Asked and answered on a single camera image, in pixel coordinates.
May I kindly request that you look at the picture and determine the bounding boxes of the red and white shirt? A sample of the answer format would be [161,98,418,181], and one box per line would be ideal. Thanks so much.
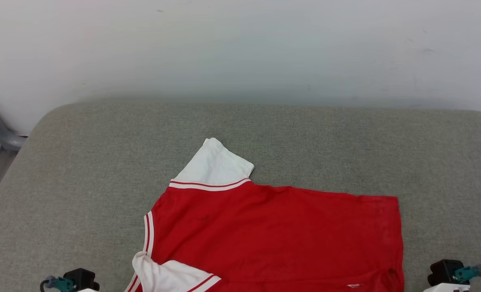
[124,137,406,292]

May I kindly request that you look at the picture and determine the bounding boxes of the teal plug camera cable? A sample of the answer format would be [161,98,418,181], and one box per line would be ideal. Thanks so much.
[453,265,481,283]
[40,275,77,292]

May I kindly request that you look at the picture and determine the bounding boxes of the grey metal pipe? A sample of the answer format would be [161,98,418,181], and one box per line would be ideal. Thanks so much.
[0,92,28,152]

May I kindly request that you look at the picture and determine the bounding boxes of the grey padded table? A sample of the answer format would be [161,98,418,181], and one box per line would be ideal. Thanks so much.
[0,99,481,292]

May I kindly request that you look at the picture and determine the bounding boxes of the teal plug left camera cable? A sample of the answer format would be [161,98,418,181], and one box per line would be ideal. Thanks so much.
[40,275,77,292]

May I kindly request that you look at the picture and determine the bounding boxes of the teal plug right camera cable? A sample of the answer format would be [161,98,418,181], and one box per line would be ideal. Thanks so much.
[453,265,481,283]

